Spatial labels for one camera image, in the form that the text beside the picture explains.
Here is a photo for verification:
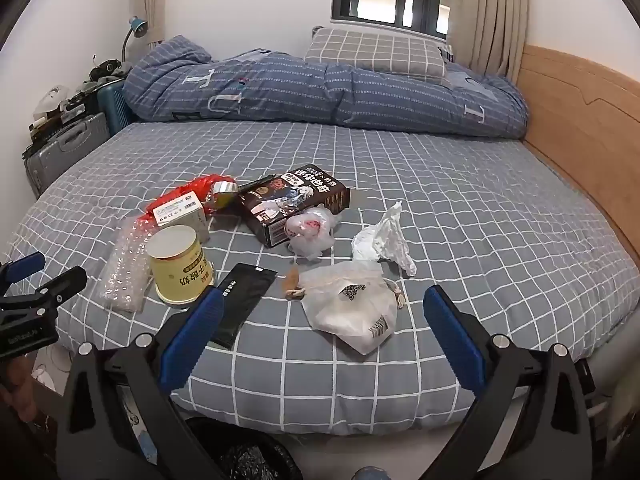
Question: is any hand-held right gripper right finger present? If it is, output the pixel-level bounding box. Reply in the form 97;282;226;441
422;284;601;480

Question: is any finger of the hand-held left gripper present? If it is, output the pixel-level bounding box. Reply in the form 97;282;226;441
27;266;89;308
0;252;46;292

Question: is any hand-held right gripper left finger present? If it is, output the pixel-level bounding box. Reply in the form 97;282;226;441
56;287;226;480

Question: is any yellow paper cup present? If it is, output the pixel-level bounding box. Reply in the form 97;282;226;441
150;225;215;307

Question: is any black packet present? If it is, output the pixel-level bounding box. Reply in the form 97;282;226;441
209;262;278;351

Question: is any clear bubble wrap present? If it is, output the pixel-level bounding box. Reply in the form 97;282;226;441
97;215;154;314

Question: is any white plastic bag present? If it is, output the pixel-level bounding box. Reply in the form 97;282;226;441
300;260;399;354

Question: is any white tissue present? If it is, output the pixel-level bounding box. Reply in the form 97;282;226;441
351;201;417;277

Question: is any small white box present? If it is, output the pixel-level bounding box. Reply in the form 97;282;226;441
152;195;211;244

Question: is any black trash bin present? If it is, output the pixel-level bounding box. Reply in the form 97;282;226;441
185;417;304;480

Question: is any red plastic bag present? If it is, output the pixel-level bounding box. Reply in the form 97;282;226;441
145;174;238;226

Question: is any clear bag with pink print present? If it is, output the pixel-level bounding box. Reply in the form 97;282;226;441
286;208;341;261

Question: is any brown cookie box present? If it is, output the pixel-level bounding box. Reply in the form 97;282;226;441
239;164;351;249

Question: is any person's left hand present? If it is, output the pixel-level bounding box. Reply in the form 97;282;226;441
0;355;42;426

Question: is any grey suitcase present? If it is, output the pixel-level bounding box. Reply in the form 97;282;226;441
22;112;111;199

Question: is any white rounded device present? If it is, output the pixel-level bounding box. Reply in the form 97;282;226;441
32;84;71;121

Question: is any teal suitcase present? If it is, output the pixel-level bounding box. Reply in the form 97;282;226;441
97;77;134;134

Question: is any black round gadget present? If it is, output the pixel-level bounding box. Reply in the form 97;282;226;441
90;57;126;82

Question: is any wooden headboard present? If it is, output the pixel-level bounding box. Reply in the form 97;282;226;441
515;45;640;313

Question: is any blue striped quilt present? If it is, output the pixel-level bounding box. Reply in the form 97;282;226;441
122;36;531;140

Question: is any blue desk lamp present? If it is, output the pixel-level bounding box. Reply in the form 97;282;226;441
121;16;149;69

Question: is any grey checked pillow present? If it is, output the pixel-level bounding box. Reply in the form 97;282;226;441
304;26;448;83

